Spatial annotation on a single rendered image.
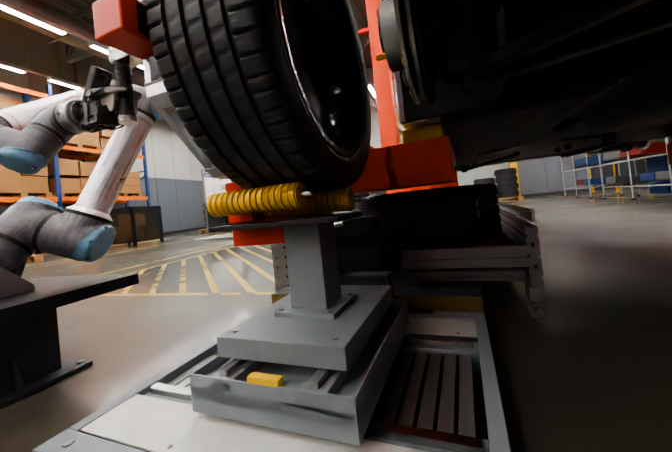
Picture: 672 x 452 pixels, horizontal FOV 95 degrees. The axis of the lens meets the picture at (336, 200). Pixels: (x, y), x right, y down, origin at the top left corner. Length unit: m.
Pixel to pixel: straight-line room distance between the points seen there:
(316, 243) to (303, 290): 0.12
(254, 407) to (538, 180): 13.90
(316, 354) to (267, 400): 0.12
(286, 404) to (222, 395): 0.14
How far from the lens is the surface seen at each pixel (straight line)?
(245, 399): 0.71
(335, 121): 1.02
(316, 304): 0.78
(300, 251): 0.77
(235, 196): 0.74
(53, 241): 1.46
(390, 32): 0.73
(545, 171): 14.33
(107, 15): 0.73
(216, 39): 0.59
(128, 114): 0.97
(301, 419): 0.66
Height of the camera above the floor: 0.48
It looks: 1 degrees up
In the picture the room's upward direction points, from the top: 6 degrees counter-clockwise
